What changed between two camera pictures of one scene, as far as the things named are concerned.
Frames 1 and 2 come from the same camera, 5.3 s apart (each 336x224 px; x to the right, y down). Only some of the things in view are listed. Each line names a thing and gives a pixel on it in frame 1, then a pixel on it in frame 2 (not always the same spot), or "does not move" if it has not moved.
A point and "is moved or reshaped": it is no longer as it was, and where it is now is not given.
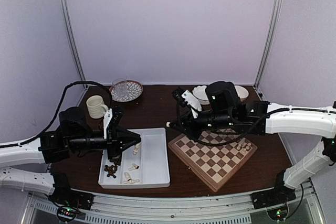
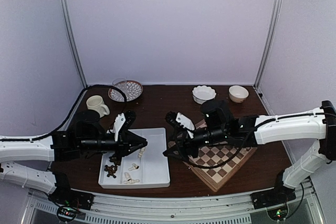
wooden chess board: [213, 155] does not move
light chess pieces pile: [127, 177] does not move
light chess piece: [136, 147] is moved or reshaped
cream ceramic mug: [96, 106] does not move
